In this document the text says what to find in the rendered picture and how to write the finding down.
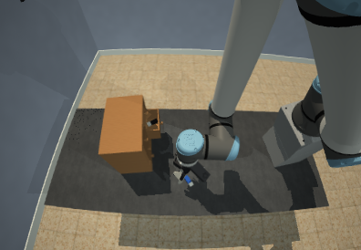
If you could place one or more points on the brown wooden chest of drawers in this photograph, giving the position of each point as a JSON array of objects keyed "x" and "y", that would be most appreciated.
[{"x": 121, "y": 135}]

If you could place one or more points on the blue and white eraser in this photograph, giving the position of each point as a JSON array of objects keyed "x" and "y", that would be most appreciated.
[{"x": 188, "y": 180}]

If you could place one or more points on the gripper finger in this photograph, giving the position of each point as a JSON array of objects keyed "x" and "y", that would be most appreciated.
[{"x": 180, "y": 175}]

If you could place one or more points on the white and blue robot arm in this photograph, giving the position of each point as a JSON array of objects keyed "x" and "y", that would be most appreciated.
[{"x": 336, "y": 45}]

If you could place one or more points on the black and white eraser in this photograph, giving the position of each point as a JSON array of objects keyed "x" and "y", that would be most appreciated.
[{"x": 152, "y": 122}]

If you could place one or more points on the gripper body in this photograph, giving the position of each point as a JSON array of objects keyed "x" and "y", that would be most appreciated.
[{"x": 176, "y": 163}]

